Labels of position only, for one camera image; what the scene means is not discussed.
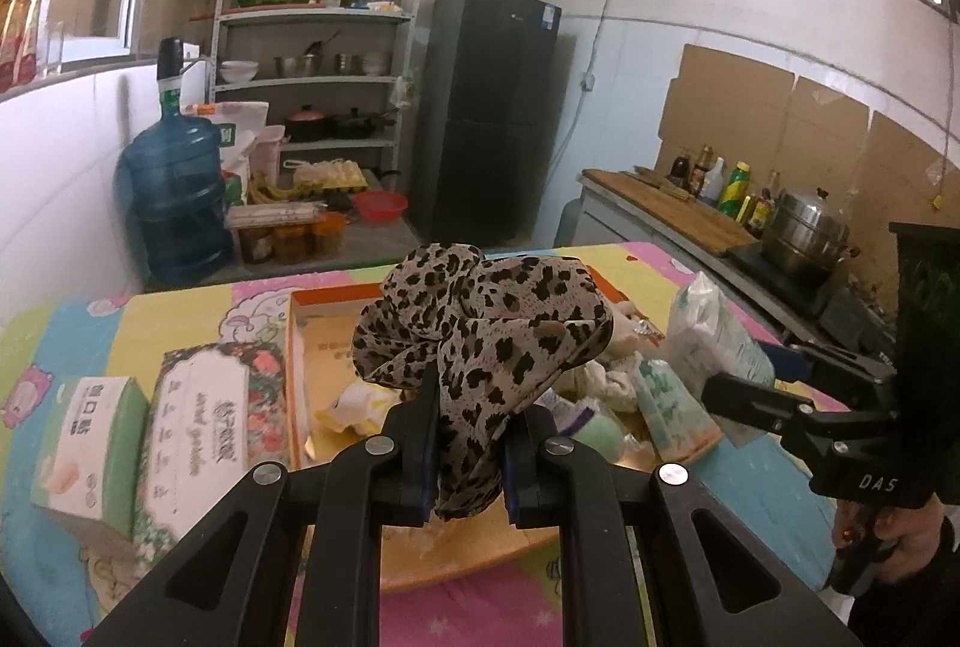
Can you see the green white tissue pack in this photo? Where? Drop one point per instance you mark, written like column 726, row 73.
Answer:
column 671, row 411

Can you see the small white tissue pack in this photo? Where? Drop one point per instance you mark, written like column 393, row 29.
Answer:
column 705, row 324

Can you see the pale green puff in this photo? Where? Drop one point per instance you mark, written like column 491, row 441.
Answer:
column 600, row 437

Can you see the green plastic bottle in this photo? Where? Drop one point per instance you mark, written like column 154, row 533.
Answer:
column 735, row 189

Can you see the orange shallow cardboard box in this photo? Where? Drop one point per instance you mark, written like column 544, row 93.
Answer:
column 330, row 347

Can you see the red plastic colander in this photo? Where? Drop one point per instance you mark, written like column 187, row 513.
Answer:
column 380, row 208

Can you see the bunch of bananas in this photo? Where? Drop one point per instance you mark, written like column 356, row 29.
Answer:
column 271, row 189

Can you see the black induction cooker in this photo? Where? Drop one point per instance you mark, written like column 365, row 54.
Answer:
column 757, row 276

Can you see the glass tumbler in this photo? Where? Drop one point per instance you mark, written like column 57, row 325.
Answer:
column 54, row 50

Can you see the white plastic bottle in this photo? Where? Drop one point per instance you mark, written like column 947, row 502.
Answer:
column 714, row 183

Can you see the green tissue box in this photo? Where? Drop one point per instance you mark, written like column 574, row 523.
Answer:
column 90, row 437

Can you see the stack of white bowls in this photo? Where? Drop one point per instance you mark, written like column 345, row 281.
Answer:
column 238, row 71

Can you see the packet of noodles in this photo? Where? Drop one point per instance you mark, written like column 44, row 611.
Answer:
column 270, row 214

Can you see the metal bowls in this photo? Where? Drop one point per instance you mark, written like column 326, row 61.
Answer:
column 361, row 64

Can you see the brown sauce bottle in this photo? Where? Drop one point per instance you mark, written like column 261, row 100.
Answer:
column 701, row 170

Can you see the purple white packet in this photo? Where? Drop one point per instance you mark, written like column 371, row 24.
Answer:
column 570, row 418

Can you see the red clay pot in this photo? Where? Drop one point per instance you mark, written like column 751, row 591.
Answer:
column 305, row 125

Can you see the blue water jug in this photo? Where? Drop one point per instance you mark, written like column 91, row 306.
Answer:
column 172, row 182

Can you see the dark refrigerator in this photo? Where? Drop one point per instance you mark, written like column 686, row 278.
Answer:
column 487, row 114

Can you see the dark sauce bottle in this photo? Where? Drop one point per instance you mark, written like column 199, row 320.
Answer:
column 679, row 173

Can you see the jar of preserved food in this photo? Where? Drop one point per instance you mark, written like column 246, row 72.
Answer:
column 328, row 236
column 256, row 246
column 292, row 246

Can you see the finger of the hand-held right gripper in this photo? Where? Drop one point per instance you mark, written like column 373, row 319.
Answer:
column 791, row 360
column 750, row 398

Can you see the black wok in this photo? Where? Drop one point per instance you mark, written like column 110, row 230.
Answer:
column 356, row 125

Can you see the kitchen counter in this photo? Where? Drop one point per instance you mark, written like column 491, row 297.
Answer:
column 637, row 227

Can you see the floral tissue box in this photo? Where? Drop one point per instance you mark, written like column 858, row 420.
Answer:
column 202, row 422

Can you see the person's right forearm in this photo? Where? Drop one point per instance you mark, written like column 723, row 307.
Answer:
column 922, row 606

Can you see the cardboard wall cover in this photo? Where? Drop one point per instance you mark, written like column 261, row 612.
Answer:
column 787, row 122

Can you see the cream dotted cloth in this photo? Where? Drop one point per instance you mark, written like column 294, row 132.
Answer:
column 615, row 386

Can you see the leopard print pouch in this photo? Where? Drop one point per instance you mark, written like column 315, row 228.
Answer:
column 465, row 332

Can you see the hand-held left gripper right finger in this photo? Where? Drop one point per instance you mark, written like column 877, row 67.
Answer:
column 519, row 482

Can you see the white metal shelf rack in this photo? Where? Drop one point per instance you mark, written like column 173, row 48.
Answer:
column 315, row 15

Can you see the metal steamer pot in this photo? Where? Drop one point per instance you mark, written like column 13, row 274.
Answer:
column 806, row 234

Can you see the wooden cutting board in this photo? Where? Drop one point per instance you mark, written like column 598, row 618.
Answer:
column 675, row 216

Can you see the egg tray in plastic bag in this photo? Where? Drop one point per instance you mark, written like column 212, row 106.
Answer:
column 330, row 176

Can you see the white flour bag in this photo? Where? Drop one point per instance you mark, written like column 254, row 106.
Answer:
column 232, row 129

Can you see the person's right hand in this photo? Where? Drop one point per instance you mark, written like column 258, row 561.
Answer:
column 911, row 534

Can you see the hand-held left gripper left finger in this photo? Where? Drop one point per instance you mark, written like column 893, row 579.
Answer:
column 416, row 474

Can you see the orange drink bottle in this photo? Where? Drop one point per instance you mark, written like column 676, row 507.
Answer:
column 31, row 28
column 9, row 39

